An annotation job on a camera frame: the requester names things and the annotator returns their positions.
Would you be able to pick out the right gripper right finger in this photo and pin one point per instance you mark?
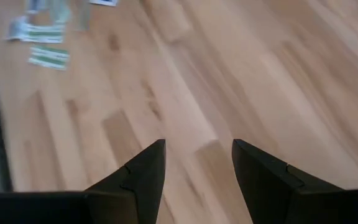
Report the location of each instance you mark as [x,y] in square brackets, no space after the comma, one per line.
[266,186]

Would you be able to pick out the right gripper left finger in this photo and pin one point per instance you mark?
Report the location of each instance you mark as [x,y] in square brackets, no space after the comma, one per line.
[141,186]

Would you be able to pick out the white antiseptic towelette packet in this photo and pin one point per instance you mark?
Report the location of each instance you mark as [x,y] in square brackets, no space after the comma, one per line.
[15,29]
[102,2]

